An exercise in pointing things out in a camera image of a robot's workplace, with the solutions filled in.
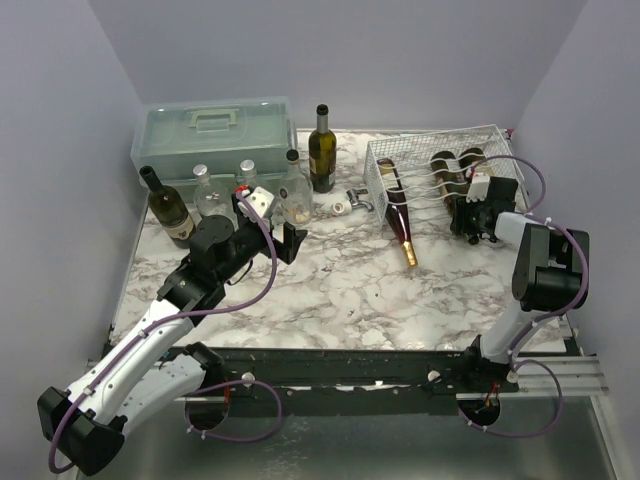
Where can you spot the dark green bottle black neck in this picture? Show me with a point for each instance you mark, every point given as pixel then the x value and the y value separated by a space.
pixel 168 207

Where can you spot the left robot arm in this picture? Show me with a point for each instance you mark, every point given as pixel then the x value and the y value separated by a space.
pixel 88 422

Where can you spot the clear bottle red cap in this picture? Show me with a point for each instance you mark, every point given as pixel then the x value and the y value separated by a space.
pixel 210 196

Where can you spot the red bottle gold foil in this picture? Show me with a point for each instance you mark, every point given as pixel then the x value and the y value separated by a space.
pixel 396 212

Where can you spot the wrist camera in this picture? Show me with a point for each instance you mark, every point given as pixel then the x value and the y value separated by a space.
pixel 262 201
pixel 478 189

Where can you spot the clear glass wine bottle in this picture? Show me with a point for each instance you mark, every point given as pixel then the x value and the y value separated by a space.
pixel 295 192

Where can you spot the white plastic pipe fitting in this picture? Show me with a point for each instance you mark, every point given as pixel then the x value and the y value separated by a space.
pixel 339 208

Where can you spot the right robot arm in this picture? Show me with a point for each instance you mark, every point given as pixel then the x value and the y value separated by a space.
pixel 550 275

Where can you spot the clear bottle dark label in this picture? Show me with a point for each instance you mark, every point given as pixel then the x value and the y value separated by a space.
pixel 249 173

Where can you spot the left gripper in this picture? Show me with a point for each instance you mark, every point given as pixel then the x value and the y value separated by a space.
pixel 292 239

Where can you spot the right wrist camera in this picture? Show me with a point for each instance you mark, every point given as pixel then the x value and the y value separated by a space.
pixel 478 189

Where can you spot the dark green brown-label wine bottle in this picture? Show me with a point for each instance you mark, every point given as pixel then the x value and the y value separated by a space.
pixel 322 145

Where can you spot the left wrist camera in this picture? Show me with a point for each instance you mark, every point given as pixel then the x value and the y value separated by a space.
pixel 262 201

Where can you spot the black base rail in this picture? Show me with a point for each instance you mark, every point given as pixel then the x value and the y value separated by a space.
pixel 312 382

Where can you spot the olive bottle silver cap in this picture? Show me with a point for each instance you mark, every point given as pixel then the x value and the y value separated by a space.
pixel 451 183

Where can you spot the green plastic toolbox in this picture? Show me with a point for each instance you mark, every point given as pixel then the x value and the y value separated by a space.
pixel 172 138

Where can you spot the white wire wine rack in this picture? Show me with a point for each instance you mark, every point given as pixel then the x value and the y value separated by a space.
pixel 429 166

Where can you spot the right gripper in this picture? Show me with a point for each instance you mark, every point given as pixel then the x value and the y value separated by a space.
pixel 470 218

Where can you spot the green bottle black cap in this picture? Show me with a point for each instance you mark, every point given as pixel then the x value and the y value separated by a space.
pixel 469 158

